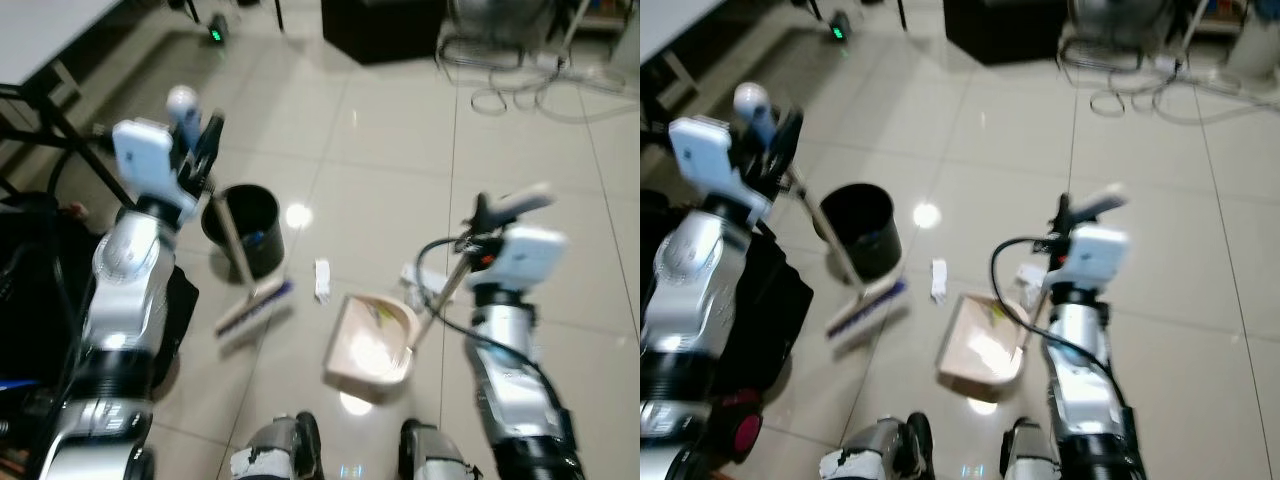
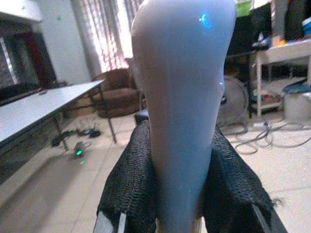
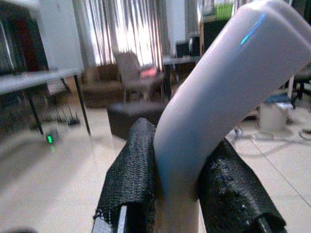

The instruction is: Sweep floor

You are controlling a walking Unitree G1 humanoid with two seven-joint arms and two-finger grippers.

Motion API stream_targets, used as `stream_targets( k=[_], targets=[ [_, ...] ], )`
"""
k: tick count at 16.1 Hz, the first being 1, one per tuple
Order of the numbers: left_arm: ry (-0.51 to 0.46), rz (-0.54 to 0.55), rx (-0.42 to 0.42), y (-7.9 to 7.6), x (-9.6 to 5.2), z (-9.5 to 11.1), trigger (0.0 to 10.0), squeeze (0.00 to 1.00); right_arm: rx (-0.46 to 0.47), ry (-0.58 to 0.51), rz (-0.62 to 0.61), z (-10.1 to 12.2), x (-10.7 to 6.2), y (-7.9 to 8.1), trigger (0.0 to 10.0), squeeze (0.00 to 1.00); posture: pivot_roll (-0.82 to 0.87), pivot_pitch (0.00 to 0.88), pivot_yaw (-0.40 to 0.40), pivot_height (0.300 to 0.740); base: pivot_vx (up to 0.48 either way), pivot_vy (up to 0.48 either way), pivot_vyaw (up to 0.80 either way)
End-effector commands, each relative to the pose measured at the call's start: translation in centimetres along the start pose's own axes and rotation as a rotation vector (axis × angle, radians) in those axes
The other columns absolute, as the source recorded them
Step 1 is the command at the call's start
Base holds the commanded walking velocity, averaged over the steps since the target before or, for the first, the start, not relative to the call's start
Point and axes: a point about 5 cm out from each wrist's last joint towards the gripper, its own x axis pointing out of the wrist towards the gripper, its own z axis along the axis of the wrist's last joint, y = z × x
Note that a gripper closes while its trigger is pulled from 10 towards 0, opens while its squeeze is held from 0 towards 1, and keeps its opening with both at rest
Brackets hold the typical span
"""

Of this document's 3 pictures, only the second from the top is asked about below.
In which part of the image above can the striped window curtain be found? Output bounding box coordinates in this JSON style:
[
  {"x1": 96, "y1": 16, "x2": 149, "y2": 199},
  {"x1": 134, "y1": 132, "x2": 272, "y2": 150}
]
[{"x1": 70, "y1": 0, "x2": 144, "y2": 73}]

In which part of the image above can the white floor fan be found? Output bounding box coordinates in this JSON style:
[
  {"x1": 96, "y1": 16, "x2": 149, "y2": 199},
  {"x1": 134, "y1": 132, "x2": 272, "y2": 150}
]
[{"x1": 216, "y1": 75, "x2": 251, "y2": 133}]

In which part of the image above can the brown round armchair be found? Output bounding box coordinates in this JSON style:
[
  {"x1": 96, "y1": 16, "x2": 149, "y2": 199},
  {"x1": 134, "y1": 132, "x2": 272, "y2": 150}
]
[{"x1": 90, "y1": 68, "x2": 145, "y2": 118}]

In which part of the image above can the long grey folding table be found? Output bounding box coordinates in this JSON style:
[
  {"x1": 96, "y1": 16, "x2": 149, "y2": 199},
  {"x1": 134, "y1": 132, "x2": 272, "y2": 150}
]
[{"x1": 0, "y1": 80, "x2": 118, "y2": 185}]

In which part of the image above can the white bucket with blue lid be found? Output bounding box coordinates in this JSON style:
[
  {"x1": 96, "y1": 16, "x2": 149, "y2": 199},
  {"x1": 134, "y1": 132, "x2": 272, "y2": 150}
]
[{"x1": 282, "y1": 83, "x2": 311, "y2": 123}]

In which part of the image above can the grey cable on floor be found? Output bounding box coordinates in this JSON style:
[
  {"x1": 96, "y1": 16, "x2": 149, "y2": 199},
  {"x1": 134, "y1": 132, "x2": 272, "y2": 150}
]
[{"x1": 225, "y1": 121, "x2": 311, "y2": 155}]

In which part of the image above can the white shelf table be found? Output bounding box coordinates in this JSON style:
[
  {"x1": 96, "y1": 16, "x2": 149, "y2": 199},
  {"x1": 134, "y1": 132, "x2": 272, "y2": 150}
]
[{"x1": 247, "y1": 41, "x2": 311, "y2": 118}]

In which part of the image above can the black power strip with cables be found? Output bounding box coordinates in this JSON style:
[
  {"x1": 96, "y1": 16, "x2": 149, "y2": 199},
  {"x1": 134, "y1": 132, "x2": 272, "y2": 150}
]
[{"x1": 51, "y1": 121, "x2": 101, "y2": 147}]

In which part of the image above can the small device with green light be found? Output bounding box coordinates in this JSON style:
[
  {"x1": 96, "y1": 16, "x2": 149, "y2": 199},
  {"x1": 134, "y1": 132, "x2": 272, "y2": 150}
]
[{"x1": 72, "y1": 141, "x2": 91, "y2": 160}]

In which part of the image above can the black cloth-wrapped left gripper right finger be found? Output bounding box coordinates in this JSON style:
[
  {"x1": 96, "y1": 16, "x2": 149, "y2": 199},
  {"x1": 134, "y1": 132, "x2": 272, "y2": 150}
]
[{"x1": 199, "y1": 124, "x2": 289, "y2": 233}]

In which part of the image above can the dark glass cabinet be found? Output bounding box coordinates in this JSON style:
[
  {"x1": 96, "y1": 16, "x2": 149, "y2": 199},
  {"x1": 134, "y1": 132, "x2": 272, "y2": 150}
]
[{"x1": 0, "y1": 26, "x2": 58, "y2": 100}]

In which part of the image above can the blue plastic container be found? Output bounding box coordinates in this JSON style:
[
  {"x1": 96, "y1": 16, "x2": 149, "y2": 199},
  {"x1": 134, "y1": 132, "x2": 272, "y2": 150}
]
[{"x1": 301, "y1": 17, "x2": 311, "y2": 37}]

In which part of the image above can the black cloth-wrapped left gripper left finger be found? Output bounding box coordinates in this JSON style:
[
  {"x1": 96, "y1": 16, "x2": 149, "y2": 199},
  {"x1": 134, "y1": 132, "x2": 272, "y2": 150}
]
[{"x1": 93, "y1": 119, "x2": 158, "y2": 233}]

